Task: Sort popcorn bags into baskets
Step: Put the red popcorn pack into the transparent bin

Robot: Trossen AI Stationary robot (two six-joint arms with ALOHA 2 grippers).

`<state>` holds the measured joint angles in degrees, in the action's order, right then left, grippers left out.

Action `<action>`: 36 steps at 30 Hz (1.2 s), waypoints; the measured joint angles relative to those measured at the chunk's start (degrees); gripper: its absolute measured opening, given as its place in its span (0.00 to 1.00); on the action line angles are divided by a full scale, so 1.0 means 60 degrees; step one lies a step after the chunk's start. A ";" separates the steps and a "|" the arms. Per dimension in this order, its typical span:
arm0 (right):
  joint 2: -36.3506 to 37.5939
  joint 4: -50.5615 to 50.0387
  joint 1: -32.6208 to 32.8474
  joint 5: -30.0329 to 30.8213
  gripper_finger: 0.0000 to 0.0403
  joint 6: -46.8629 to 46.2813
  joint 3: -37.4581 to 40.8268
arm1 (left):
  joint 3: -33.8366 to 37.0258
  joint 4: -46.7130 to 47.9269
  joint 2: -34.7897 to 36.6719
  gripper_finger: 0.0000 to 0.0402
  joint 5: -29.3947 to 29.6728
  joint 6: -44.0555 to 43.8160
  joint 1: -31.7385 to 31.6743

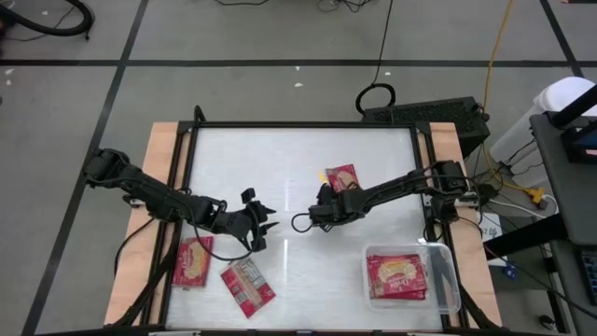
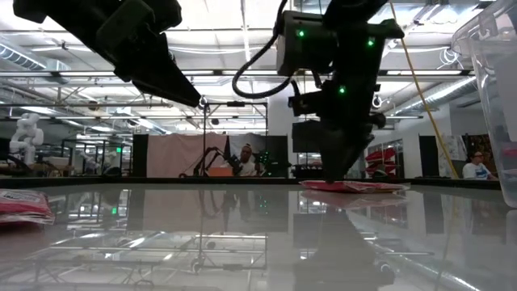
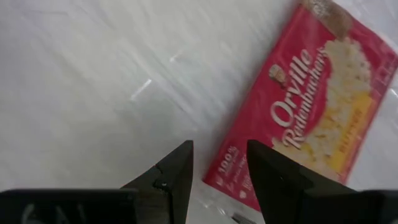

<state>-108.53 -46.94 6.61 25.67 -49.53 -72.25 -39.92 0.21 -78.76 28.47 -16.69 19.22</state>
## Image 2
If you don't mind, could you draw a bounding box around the long ceiling light bar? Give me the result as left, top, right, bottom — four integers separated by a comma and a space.
0, 69, 472, 78

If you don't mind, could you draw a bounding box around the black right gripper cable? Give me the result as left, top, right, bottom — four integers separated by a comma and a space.
232, 0, 302, 100

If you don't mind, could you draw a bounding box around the person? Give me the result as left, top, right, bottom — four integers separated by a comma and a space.
462, 150, 500, 181
236, 143, 260, 178

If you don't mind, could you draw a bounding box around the silver air duct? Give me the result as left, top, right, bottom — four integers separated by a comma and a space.
393, 75, 480, 118
0, 42, 72, 84

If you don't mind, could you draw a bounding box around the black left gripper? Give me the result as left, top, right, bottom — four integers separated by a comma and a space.
44, 0, 202, 108

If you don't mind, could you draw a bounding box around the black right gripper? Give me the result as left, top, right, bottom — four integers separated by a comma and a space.
318, 76, 387, 183

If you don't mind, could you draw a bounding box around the clear plastic bin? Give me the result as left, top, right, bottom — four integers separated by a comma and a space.
450, 0, 517, 209

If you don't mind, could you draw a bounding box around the pink curtain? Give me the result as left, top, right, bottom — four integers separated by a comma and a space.
145, 132, 229, 179

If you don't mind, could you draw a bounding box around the black hanging monitor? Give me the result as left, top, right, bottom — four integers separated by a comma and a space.
292, 122, 324, 154

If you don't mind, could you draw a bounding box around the grey cloth backdrop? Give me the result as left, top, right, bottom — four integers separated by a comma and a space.
228, 133, 267, 162

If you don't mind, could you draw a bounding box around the black backdrop panel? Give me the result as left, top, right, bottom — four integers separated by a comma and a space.
264, 134, 290, 178

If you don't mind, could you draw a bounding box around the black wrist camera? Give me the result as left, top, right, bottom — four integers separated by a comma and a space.
153, 0, 183, 36
288, 91, 324, 117

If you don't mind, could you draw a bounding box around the red patterned cloth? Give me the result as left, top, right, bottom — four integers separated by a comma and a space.
464, 132, 502, 179

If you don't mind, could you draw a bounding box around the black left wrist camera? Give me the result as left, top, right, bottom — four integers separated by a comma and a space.
153, 0, 183, 36

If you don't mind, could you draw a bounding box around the white patterned cloth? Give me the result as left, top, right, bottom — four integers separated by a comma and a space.
435, 134, 462, 179

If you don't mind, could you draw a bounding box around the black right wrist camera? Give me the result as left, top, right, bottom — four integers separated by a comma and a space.
288, 91, 324, 117

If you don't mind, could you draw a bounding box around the yellow hanging cable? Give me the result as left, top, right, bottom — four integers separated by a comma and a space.
389, 0, 460, 179

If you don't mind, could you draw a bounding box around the white paper label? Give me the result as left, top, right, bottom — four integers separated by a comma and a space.
493, 52, 517, 142

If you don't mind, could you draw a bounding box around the black rig frame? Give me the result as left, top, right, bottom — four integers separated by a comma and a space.
201, 100, 270, 179

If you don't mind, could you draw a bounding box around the white coiled cable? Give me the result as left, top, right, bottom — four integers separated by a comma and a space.
439, 46, 460, 69

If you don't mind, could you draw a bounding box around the black table frame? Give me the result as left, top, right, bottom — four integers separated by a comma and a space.
0, 176, 502, 190

